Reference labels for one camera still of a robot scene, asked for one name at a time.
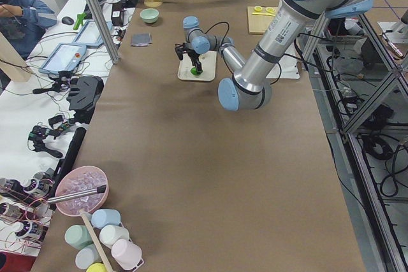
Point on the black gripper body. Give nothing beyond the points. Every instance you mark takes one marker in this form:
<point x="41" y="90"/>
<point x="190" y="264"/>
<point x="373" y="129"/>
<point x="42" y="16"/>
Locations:
<point x="193" y="56"/>

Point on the green lime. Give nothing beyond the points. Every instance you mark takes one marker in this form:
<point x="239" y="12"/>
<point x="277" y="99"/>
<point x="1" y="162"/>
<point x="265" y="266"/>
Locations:
<point x="194" y="71"/>

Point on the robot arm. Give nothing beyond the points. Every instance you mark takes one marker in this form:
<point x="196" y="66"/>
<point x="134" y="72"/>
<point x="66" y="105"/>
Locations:
<point x="248" y="88"/>

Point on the grey folded cloth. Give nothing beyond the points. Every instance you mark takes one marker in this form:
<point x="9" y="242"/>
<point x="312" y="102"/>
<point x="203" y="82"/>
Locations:
<point x="141" y="40"/>

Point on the mint green bowl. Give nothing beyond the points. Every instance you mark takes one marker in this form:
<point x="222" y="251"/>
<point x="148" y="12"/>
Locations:
<point x="149" y="15"/>

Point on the wooden cutting board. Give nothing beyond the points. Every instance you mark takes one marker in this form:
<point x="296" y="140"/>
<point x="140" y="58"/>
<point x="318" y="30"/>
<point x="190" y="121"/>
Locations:
<point x="259" y="18"/>

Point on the blue teach pendant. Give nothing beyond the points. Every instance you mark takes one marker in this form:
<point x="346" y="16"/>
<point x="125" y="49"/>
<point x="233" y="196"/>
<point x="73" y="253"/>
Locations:
<point x="65" y="57"/>
<point x="89" y="35"/>

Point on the pink bowl with ice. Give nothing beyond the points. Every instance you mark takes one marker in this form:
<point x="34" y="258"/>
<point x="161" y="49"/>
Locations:
<point x="91" y="181"/>

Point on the person in blue shirt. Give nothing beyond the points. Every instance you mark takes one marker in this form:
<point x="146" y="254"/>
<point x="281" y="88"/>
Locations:
<point x="24" y="22"/>

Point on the blue plastic cup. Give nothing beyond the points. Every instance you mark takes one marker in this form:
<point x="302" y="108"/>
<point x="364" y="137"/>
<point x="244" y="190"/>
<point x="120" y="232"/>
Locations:
<point x="103" y="217"/>

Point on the white plastic cup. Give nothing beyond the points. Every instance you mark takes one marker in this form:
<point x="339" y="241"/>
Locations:
<point x="110" y="234"/>

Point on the pink plastic cup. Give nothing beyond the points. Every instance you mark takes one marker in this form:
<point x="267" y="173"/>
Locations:
<point x="127" y="254"/>

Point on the green plastic cup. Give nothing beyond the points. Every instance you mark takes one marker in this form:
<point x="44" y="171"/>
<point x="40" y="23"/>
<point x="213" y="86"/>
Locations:
<point x="78" y="237"/>

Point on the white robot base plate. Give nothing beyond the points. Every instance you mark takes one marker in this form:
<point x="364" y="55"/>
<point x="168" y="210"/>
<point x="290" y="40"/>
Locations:
<point x="286" y="68"/>

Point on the aluminium frame post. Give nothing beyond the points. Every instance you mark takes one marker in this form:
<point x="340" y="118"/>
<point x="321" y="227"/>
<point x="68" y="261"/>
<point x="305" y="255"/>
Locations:
<point x="100" y="21"/>

